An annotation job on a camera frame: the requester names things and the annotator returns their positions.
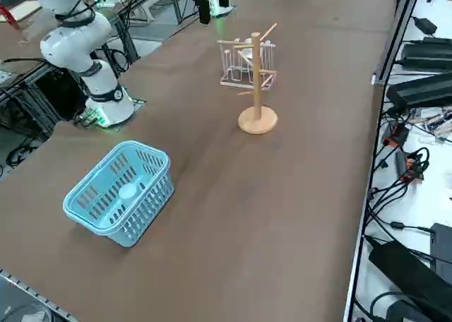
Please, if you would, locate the orange and black device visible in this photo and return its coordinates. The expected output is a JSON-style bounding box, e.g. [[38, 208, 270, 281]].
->
[[395, 150, 430, 184], [383, 122, 410, 148]]

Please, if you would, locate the blue IKEA cup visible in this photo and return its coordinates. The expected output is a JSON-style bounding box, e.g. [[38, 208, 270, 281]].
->
[[118, 182, 148, 201]]

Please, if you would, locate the white wire rack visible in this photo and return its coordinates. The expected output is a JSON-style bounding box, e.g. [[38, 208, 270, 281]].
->
[[219, 38, 278, 90]]

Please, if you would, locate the cardboard sheet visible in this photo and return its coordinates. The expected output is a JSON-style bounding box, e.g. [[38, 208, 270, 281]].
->
[[0, 0, 43, 23]]

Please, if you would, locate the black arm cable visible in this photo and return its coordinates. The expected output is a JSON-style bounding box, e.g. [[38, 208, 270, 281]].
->
[[55, 0, 98, 28]]

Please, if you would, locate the small black power adapter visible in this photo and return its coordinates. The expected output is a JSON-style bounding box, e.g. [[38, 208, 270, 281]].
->
[[412, 16, 439, 35]]

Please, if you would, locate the white cup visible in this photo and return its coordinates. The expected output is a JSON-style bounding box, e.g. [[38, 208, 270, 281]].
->
[[238, 48, 264, 67]]

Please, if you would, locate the aluminium table edge rail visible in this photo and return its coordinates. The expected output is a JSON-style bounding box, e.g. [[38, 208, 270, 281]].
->
[[344, 0, 424, 322]]

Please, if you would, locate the flat black power brick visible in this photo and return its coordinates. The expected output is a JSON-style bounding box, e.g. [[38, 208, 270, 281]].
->
[[401, 42, 452, 72]]

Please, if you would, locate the large black power brick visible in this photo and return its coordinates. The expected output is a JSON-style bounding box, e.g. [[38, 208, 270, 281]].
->
[[369, 240, 452, 322]]

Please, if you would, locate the wooden cup rack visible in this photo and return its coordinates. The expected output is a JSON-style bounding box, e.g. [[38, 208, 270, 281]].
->
[[215, 23, 279, 136]]

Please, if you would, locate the black box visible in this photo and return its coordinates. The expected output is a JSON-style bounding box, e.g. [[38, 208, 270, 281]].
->
[[430, 222, 452, 277]]

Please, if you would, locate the blue plastic basket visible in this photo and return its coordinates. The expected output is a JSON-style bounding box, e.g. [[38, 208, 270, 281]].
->
[[62, 140, 175, 248]]

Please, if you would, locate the long black power brick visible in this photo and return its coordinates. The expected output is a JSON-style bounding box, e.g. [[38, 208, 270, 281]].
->
[[386, 73, 452, 109]]

